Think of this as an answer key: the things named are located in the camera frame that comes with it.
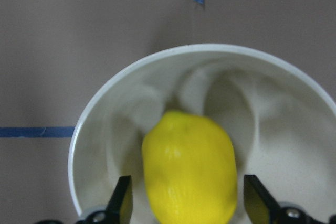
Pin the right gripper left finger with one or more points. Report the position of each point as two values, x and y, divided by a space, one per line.
119 207

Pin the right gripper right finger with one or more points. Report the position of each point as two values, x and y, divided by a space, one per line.
261 207

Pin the yellow lemon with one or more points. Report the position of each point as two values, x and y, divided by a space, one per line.
189 170

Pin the white bowl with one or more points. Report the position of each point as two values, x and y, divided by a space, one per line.
281 123

